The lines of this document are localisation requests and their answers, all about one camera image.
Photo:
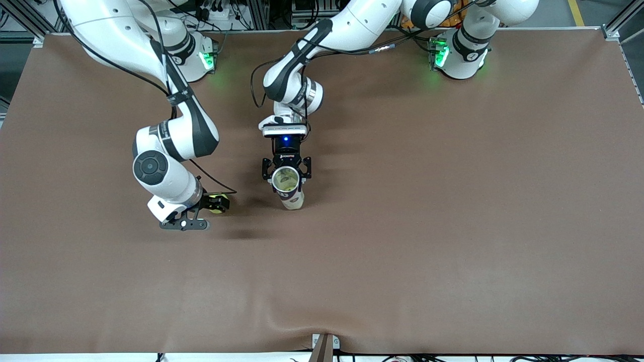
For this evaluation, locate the metal clamp bracket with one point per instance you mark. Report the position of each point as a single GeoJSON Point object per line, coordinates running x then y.
{"type": "Point", "coordinates": [335, 342]}

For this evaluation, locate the tennis ball Wilson print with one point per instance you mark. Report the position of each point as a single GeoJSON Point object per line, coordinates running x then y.
{"type": "Point", "coordinates": [218, 210]}

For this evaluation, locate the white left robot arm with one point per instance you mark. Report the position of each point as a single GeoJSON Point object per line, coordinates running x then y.
{"type": "Point", "coordinates": [352, 20]}

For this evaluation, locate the white power strip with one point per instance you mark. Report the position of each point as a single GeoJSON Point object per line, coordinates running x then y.
{"type": "Point", "coordinates": [216, 12]}

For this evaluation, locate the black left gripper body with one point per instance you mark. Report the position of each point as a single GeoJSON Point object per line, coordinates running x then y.
{"type": "Point", "coordinates": [286, 156]}

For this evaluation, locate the blue white Wilson ball can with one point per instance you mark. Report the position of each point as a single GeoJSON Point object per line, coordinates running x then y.
{"type": "Point", "coordinates": [293, 200]}

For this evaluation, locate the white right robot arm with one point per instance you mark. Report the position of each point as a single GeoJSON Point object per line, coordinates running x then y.
{"type": "Point", "coordinates": [151, 168]}

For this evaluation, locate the brown wooden bar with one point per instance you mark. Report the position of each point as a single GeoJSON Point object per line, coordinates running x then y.
{"type": "Point", "coordinates": [322, 352]}

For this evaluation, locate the brown table mat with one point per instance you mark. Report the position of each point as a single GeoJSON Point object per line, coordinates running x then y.
{"type": "Point", "coordinates": [453, 226]}

